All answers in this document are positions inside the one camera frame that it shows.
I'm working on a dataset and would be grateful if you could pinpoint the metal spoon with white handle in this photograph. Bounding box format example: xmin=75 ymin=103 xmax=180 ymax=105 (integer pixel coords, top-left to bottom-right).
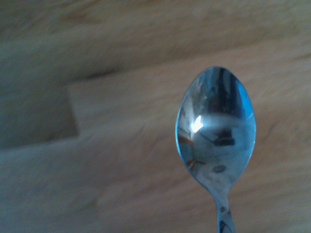
xmin=174 ymin=66 xmax=257 ymax=233

